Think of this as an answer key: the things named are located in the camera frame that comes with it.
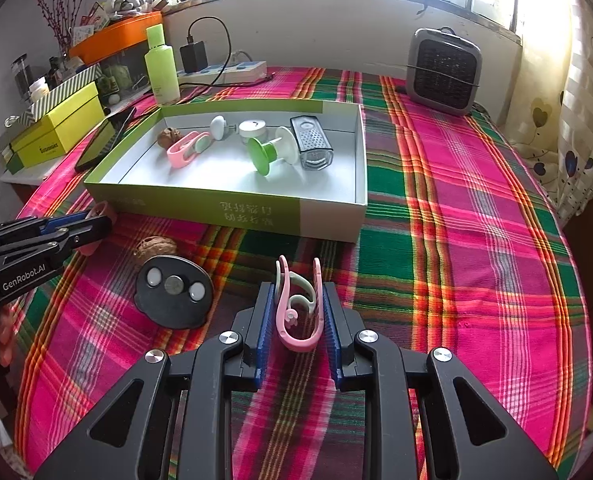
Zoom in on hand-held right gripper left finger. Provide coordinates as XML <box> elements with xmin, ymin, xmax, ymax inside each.
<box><xmin>34</xmin><ymin>282</ymin><xmax>276</xmax><ymax>480</ymax></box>

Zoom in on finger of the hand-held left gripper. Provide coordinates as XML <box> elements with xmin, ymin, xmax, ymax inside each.
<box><xmin>0</xmin><ymin>215</ymin><xmax>120</xmax><ymax>263</ymax></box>
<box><xmin>0</xmin><ymin>211</ymin><xmax>96</xmax><ymax>242</ymax></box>

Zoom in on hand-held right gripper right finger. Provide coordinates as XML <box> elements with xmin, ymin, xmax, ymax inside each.
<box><xmin>321</xmin><ymin>282</ymin><xmax>560</xmax><ymax>480</ymax></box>

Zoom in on small pink holder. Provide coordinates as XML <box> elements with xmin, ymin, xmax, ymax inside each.
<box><xmin>76</xmin><ymin>201</ymin><xmax>112</xmax><ymax>257</ymax></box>

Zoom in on pink and white clip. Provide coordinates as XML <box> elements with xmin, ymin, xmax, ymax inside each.
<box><xmin>274</xmin><ymin>255</ymin><xmax>325</xmax><ymax>354</ymax></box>

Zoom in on pink and green clip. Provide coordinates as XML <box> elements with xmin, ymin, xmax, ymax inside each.
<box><xmin>166</xmin><ymin>131</ymin><xmax>214</xmax><ymax>168</ymax></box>

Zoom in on green and white cardboard box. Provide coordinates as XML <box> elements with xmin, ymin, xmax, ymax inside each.
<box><xmin>84</xmin><ymin>99</ymin><xmax>368</xmax><ymax>244</ymax></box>

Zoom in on white knob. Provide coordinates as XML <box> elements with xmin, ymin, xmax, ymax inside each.
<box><xmin>210</xmin><ymin>115</ymin><xmax>237</xmax><ymax>142</ymax></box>

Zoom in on green and white spool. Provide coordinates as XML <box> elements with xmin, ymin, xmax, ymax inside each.
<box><xmin>246</xmin><ymin>126</ymin><xmax>302</xmax><ymax>177</ymax></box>

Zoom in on small black grater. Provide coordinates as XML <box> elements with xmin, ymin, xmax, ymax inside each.
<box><xmin>289</xmin><ymin>115</ymin><xmax>334</xmax><ymax>171</ymax></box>

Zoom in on black tablet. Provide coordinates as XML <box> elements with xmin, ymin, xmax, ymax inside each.
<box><xmin>74</xmin><ymin>106</ymin><xmax>137</xmax><ymax>173</ymax></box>

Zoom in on yellow-green box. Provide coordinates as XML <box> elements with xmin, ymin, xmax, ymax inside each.
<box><xmin>0</xmin><ymin>81</ymin><xmax>104</xmax><ymax>170</ymax></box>

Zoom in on black round disc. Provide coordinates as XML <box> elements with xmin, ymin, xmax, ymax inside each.
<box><xmin>134</xmin><ymin>255</ymin><xmax>214</xmax><ymax>331</ymax></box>

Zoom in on striped gift box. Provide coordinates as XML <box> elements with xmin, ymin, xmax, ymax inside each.
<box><xmin>19</xmin><ymin>62</ymin><xmax>102</xmax><ymax>126</ymax></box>

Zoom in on dark glass jar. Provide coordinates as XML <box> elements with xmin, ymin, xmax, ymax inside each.
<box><xmin>10</xmin><ymin>54</ymin><xmax>33</xmax><ymax>98</ymax></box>

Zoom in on green plastic bottle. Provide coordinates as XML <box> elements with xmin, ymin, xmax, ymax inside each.
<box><xmin>144</xmin><ymin>24</ymin><xmax>181</xmax><ymax>106</ymax></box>

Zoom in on orange box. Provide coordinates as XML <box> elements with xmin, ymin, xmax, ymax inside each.
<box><xmin>69</xmin><ymin>11</ymin><xmax>164</xmax><ymax>65</ymax></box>

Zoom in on small white round jar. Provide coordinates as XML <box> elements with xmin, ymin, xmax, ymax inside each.
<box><xmin>238</xmin><ymin>118</ymin><xmax>268</xmax><ymax>139</ymax></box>

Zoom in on white power strip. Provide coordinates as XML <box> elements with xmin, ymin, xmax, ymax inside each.
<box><xmin>177</xmin><ymin>60</ymin><xmax>268</xmax><ymax>86</ymax></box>

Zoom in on dried flower branches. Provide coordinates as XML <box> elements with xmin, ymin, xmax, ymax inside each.
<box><xmin>29</xmin><ymin>0</ymin><xmax>90</xmax><ymax>51</ymax></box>

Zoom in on grey space heater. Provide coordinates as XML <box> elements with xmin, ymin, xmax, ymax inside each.
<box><xmin>405</xmin><ymin>26</ymin><xmax>482</xmax><ymax>117</ymax></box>

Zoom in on patterned curtain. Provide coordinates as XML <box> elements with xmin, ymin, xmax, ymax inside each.
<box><xmin>517</xmin><ymin>0</ymin><xmax>593</xmax><ymax>221</ymax></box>

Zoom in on black charger with cable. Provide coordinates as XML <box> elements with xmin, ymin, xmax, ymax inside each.
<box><xmin>179</xmin><ymin>16</ymin><xmax>233</xmax><ymax>86</ymax></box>

